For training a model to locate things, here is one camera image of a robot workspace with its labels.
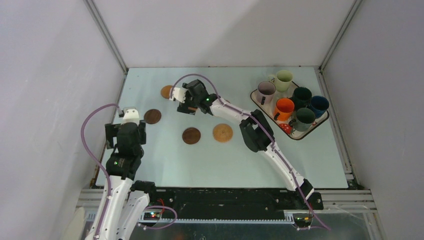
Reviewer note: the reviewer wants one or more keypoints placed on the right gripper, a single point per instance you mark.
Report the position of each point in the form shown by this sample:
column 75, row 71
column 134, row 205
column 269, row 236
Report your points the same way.
column 185, row 106

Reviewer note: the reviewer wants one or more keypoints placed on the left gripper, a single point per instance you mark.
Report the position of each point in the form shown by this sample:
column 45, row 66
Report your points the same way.
column 111, row 129

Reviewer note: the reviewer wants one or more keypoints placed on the dark wood coaster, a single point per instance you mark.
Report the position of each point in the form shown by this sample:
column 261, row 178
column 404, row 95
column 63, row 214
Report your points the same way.
column 152, row 116
column 191, row 136

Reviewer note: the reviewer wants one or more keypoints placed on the patterned light wood coaster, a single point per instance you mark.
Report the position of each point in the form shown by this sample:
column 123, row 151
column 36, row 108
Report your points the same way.
column 222, row 133

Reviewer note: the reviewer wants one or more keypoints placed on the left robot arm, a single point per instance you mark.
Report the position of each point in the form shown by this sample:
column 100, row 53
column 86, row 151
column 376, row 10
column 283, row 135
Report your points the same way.
column 124, row 198

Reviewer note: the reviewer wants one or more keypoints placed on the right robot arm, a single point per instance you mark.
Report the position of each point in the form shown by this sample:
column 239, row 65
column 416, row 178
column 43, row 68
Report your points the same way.
column 256, row 132

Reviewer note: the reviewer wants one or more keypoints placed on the light wood coaster back left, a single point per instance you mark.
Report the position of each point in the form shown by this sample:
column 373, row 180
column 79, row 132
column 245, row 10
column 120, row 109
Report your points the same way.
column 166, row 91

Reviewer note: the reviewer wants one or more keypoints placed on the mauve mug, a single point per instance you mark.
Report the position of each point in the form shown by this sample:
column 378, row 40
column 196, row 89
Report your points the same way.
column 265, row 92

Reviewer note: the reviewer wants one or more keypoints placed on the wooden serving tray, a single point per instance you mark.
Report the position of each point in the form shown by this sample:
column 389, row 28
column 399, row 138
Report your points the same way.
column 268, row 110

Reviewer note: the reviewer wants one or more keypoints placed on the orange mug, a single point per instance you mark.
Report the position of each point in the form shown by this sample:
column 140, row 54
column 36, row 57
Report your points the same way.
column 284, row 107

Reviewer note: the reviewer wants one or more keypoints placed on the light green mug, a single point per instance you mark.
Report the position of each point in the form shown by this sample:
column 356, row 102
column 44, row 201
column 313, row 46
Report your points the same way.
column 281, row 80

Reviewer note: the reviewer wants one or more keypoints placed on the dark green mug back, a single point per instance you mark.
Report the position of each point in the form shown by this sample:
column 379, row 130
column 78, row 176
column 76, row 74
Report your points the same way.
column 301, row 97

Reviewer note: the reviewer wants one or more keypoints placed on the dark green mug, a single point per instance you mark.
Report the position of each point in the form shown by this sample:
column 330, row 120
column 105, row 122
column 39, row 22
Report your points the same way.
column 303, row 119
column 301, row 97

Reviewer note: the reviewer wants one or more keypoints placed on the dark green mug front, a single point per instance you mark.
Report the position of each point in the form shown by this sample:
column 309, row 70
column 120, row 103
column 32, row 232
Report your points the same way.
column 303, row 119

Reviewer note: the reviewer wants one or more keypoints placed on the blue mug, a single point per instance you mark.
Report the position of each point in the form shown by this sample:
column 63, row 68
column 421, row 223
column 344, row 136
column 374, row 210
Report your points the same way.
column 318, row 105

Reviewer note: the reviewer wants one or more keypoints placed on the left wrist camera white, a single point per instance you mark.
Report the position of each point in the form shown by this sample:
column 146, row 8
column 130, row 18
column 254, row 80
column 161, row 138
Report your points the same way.
column 131, row 115

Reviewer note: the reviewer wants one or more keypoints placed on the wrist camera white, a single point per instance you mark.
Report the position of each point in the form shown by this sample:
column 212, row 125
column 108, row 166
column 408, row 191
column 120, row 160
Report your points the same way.
column 131, row 115
column 178, row 94

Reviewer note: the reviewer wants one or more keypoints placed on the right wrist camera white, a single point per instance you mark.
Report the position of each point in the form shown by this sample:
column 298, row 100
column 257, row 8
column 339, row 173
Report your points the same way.
column 178, row 94

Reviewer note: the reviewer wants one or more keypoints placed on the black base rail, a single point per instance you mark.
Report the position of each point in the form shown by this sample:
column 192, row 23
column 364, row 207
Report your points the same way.
column 233, row 203

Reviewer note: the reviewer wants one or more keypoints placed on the aluminium frame rail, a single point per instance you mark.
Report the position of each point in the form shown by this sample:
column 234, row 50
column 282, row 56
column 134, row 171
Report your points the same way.
column 343, row 201

